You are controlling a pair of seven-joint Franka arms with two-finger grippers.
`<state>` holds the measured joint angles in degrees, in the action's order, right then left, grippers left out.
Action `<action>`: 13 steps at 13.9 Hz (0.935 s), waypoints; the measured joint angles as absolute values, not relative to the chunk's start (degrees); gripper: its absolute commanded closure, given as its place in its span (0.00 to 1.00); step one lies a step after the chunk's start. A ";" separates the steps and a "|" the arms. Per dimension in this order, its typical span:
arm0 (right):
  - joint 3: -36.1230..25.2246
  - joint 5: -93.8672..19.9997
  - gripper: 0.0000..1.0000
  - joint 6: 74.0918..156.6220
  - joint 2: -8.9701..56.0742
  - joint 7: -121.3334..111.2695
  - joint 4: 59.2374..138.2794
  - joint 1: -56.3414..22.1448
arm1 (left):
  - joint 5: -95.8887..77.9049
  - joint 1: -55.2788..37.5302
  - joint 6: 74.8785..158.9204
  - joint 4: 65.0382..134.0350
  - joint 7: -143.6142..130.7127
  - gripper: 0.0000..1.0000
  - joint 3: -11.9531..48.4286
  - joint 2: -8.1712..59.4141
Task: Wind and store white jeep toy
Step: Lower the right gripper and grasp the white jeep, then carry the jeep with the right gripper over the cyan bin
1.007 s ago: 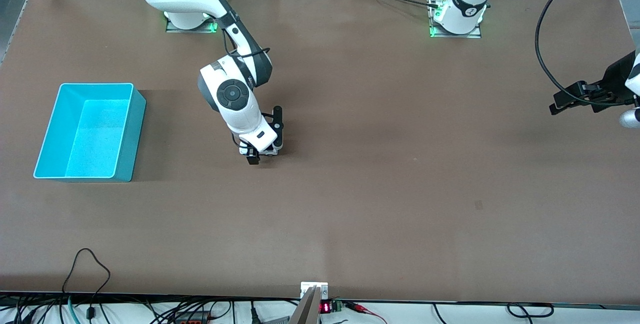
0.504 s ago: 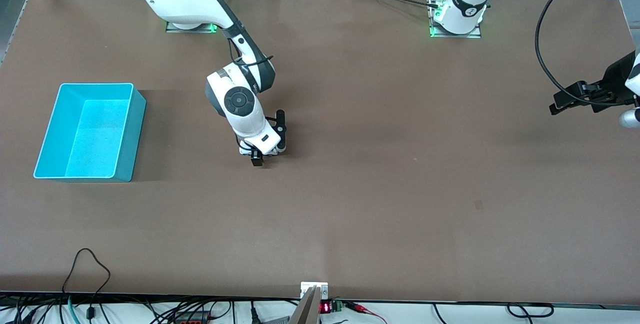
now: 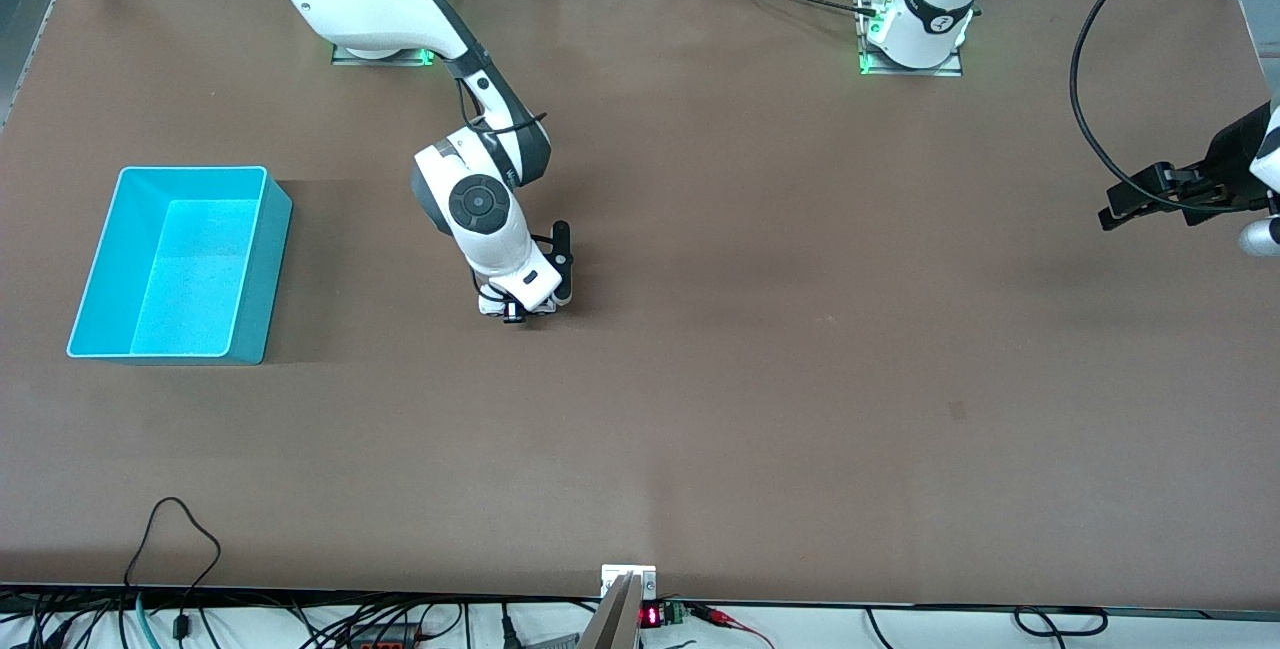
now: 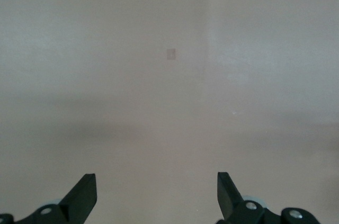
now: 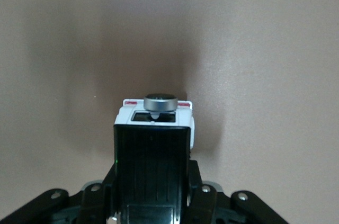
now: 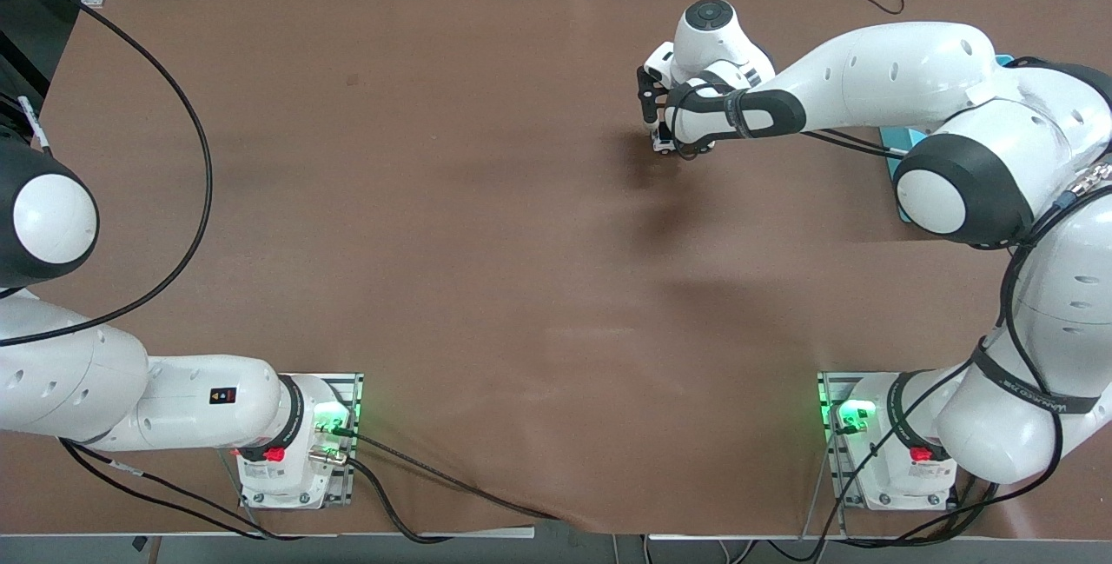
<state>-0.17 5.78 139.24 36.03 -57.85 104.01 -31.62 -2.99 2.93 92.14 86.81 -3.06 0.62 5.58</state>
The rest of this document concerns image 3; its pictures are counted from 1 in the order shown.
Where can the turquoise plastic bin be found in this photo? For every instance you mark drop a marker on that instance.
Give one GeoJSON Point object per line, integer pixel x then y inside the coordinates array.
{"type": "Point", "coordinates": [180, 279]}

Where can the small white mounting bracket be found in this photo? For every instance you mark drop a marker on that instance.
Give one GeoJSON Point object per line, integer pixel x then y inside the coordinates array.
{"type": "Point", "coordinates": [628, 571]}

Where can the grey metal bar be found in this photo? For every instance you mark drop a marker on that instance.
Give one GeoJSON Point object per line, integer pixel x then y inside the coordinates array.
{"type": "Point", "coordinates": [615, 619]}

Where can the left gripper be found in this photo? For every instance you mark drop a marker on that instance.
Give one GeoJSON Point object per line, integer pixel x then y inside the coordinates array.
{"type": "Point", "coordinates": [1228, 160]}

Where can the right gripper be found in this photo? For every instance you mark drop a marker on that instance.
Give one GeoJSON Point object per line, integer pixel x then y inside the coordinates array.
{"type": "Point", "coordinates": [513, 316]}

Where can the red clip leads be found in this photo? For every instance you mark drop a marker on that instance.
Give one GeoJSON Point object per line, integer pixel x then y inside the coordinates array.
{"type": "Point", "coordinates": [725, 617]}

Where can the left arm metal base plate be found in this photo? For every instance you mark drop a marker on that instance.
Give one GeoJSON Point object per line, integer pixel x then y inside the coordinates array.
{"type": "Point", "coordinates": [910, 71]}

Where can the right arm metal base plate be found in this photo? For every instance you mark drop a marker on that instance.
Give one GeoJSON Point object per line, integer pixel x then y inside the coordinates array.
{"type": "Point", "coordinates": [400, 57]}

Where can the white jeep toy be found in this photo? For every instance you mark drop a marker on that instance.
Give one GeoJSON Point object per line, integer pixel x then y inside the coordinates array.
{"type": "Point", "coordinates": [490, 304]}

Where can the red digit display module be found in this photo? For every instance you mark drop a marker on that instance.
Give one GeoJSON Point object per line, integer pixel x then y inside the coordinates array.
{"type": "Point", "coordinates": [652, 616]}

